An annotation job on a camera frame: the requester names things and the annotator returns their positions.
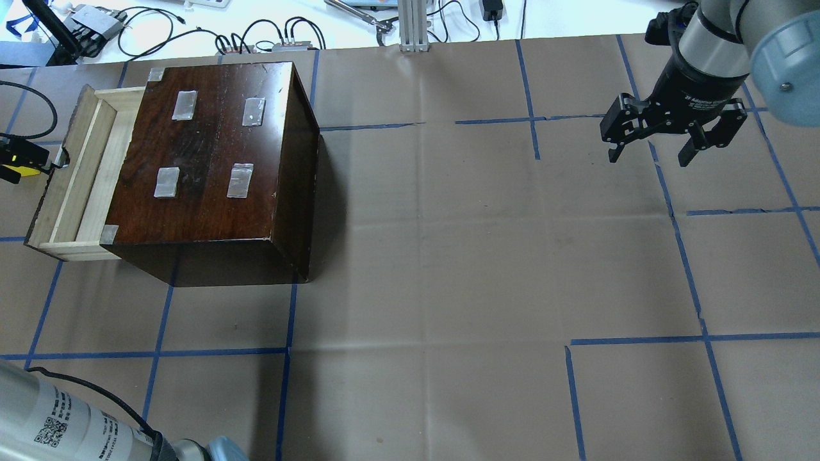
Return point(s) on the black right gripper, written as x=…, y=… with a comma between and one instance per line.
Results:
x=695, y=86

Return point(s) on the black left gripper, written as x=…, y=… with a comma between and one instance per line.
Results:
x=14, y=155

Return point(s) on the yellow block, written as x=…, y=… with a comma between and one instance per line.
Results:
x=13, y=174

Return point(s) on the wooden drawer with white handle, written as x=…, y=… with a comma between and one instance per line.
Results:
x=71, y=214

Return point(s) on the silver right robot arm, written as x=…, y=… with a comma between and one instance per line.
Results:
x=715, y=46

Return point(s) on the dark wooden drawer box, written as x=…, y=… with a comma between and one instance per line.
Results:
x=218, y=183

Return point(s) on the black power adapter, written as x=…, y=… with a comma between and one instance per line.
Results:
x=492, y=10

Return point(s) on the brown paper table cover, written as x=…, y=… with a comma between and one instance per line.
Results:
x=484, y=283

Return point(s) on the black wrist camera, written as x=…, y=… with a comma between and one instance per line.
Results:
x=660, y=29

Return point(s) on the aluminium frame post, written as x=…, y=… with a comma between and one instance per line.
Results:
x=412, y=19

